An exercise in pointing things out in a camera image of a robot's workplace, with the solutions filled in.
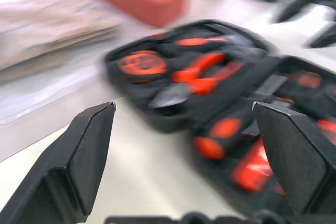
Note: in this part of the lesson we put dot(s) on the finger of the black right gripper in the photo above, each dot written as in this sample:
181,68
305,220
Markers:
291,9
324,37

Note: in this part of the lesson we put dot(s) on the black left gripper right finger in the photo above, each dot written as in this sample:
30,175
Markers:
296,155

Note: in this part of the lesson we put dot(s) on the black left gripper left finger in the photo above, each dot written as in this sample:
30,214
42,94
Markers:
65,161

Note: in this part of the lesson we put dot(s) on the orange tool with black grip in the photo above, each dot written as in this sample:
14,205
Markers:
328,130

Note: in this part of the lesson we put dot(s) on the orange black small tool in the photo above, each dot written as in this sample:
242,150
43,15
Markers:
305,79

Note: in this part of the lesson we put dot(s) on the black zip tool case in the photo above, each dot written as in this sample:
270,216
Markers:
183,119

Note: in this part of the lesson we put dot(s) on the orange round tape measure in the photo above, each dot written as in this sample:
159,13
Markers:
141,62

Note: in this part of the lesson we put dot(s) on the brown cardboard stack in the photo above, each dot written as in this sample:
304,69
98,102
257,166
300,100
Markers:
52,30

